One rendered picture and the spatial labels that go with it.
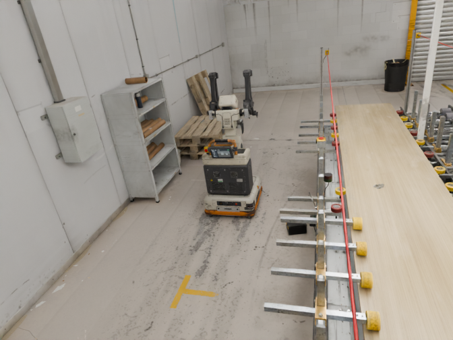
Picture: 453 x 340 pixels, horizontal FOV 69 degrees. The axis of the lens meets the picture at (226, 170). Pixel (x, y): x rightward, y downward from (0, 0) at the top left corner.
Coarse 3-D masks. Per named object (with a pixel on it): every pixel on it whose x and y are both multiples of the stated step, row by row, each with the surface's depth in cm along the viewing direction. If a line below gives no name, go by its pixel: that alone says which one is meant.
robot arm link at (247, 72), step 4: (244, 72) 387; (248, 72) 385; (244, 76) 388; (248, 76) 387; (248, 80) 388; (248, 84) 389; (248, 88) 391; (248, 92) 392; (248, 96) 393; (244, 100) 396; (248, 100) 394; (252, 104) 400
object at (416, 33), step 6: (414, 30) 397; (420, 30) 396; (414, 36) 399; (420, 36) 396; (414, 42) 403; (414, 48) 405; (414, 54) 408; (408, 72) 421; (408, 78) 421; (408, 84) 424; (408, 90) 428; (408, 96) 431; (408, 102) 434
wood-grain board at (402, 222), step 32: (352, 128) 377; (384, 128) 365; (352, 160) 305; (384, 160) 297; (416, 160) 290; (352, 192) 255; (384, 192) 249; (416, 192) 244; (448, 192) 239; (384, 224) 215; (416, 224) 212; (448, 224) 208; (384, 256) 189; (416, 256) 186; (448, 256) 183; (384, 288) 169; (416, 288) 167; (448, 288) 164; (384, 320) 152; (416, 320) 150; (448, 320) 149
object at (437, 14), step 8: (440, 0) 278; (440, 8) 280; (440, 16) 283; (432, 32) 291; (432, 40) 292; (432, 48) 295; (432, 56) 298; (432, 64) 300; (432, 72) 303; (424, 88) 313; (424, 96) 314; (424, 104) 317; (424, 112) 320; (424, 120) 323; (424, 128) 327
